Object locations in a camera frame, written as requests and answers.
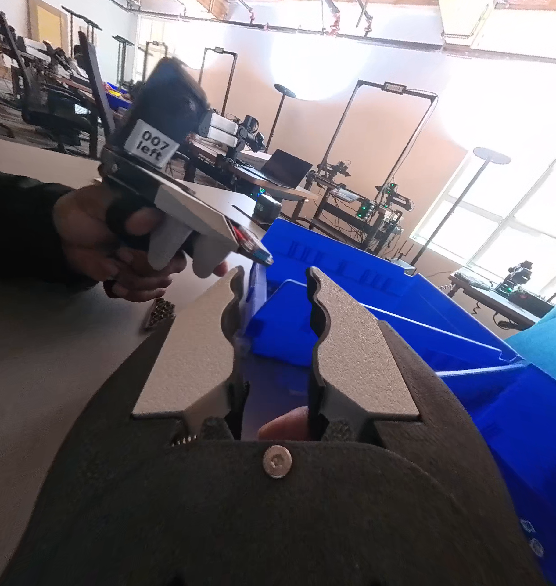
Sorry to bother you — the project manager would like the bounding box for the window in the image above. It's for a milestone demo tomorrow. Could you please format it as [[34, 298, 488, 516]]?
[[408, 147, 556, 294]]

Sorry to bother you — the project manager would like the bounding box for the wooden framed board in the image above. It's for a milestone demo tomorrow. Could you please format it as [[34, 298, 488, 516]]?
[[29, 0, 69, 48]]

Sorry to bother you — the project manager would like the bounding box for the person's left forearm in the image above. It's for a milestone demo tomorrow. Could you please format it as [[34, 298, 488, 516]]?
[[0, 166, 75, 282]]

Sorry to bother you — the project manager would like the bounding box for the black studded plate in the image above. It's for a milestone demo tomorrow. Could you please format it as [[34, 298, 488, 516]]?
[[143, 298, 176, 332]]

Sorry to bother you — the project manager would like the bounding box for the grey desk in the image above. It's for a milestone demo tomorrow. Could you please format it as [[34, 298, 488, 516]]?
[[0, 135, 315, 568]]

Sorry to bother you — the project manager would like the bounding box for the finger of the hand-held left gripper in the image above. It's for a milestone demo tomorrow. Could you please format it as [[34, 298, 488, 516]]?
[[155, 182, 243, 256], [193, 230, 240, 279]]

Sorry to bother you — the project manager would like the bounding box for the blue plastic bin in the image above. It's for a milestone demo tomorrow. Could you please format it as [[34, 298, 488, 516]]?
[[435, 362, 556, 586], [249, 218, 526, 362], [246, 279, 523, 372]]

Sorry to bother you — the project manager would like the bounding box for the small black device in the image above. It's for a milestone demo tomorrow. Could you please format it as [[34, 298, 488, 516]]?
[[253, 194, 284, 219]]

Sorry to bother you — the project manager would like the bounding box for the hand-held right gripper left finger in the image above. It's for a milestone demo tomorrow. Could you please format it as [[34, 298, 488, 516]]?
[[132, 266, 250, 438]]

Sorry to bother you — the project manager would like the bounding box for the black metal frame rig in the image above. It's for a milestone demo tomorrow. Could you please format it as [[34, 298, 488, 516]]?
[[320, 80, 438, 192]]

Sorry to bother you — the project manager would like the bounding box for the robot station table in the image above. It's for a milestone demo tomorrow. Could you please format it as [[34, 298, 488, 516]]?
[[300, 171, 405, 254]]

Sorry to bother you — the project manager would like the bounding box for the black floor lamp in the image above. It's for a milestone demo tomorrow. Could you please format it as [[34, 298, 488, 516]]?
[[409, 147, 512, 266], [265, 83, 297, 151]]

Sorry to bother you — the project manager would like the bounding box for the white robot base unit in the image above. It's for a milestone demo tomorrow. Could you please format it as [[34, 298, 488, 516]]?
[[197, 110, 243, 147]]

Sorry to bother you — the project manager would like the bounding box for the person's left hand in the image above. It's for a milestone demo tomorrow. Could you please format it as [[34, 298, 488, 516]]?
[[53, 180, 229, 304]]

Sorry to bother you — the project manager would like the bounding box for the black office chair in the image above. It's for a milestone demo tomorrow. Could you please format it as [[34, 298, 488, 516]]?
[[0, 11, 97, 150], [78, 30, 123, 159]]

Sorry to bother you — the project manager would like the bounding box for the light blue foam bag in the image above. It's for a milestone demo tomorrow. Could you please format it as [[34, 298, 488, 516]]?
[[505, 298, 556, 389]]

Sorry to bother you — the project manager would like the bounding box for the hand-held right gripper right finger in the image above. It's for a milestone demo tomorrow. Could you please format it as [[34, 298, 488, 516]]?
[[306, 266, 420, 422]]

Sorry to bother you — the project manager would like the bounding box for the small side desk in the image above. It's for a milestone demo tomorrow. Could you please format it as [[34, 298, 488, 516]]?
[[449, 271, 541, 332]]

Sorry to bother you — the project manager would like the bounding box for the red and teal brick assembly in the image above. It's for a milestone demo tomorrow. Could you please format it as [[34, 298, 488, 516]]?
[[234, 224, 275, 268]]

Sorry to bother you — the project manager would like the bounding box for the person's right hand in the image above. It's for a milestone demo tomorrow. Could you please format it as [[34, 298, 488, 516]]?
[[258, 406, 312, 441]]

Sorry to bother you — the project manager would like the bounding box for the black router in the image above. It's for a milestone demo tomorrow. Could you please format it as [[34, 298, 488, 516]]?
[[388, 242, 419, 276]]

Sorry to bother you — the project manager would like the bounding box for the black laptop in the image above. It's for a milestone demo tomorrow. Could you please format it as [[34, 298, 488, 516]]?
[[241, 148, 314, 189]]

